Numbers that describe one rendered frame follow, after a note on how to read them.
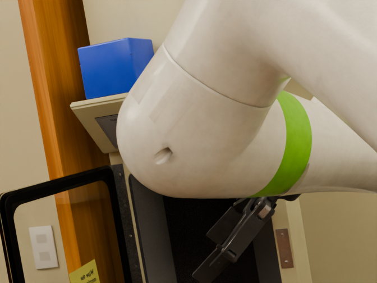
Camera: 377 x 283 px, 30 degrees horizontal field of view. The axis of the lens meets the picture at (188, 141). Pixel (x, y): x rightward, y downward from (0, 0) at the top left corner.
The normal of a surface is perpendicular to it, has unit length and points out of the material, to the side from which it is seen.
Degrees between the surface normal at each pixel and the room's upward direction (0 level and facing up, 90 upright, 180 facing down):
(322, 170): 121
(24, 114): 90
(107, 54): 90
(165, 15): 90
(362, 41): 65
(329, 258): 90
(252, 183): 140
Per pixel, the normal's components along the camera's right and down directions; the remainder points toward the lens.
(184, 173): 0.01, 0.63
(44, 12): 0.93, -0.14
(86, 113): -0.12, 0.77
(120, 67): -0.33, 0.11
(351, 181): 0.44, 0.77
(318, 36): -0.78, -0.02
